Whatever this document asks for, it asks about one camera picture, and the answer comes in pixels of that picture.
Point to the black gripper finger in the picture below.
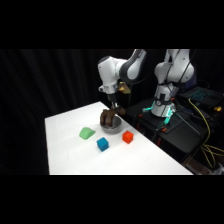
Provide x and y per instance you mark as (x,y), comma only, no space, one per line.
(118,107)
(113,107)

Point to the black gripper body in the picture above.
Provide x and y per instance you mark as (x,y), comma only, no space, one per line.
(112,98)

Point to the brown plush deer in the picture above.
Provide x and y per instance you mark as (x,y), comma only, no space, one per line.
(108,117)

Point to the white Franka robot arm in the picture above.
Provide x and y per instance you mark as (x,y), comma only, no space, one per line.
(133,68)

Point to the grey bowl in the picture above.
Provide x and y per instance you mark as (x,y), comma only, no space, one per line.
(113,128)

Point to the red cube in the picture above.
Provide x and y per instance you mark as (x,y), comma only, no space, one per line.
(127,137)

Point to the green foam block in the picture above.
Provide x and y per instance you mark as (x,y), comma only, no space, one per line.
(86,133)

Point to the blue cube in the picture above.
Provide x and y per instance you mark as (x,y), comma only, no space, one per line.
(102,144)

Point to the black curtain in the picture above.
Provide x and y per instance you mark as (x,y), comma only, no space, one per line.
(50,83)

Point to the black robot stand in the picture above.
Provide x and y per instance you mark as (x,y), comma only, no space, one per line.
(180,133)

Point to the black laptop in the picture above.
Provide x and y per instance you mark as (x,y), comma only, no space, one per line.
(201,95)

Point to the small yellow object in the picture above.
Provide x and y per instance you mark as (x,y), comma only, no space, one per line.
(217,108)

